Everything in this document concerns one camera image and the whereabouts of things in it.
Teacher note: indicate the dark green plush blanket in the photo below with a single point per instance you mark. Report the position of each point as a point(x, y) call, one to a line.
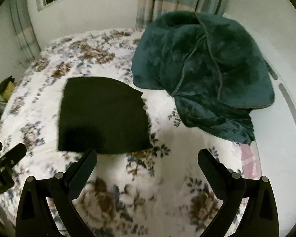
point(211, 66)

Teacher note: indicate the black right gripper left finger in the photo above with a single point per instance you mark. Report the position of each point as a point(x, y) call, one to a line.
point(34, 217)

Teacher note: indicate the dark striped sweater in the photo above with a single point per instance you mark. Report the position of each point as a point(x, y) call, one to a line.
point(104, 115)

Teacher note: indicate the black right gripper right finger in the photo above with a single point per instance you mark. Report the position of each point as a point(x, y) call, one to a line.
point(260, 217)

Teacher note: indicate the grey-green left curtain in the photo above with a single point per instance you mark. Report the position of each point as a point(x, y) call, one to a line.
point(24, 30)

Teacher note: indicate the pink floral sheet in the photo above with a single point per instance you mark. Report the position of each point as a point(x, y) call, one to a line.
point(251, 165)

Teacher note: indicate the white bed headboard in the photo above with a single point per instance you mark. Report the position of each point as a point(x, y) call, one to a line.
point(275, 132)

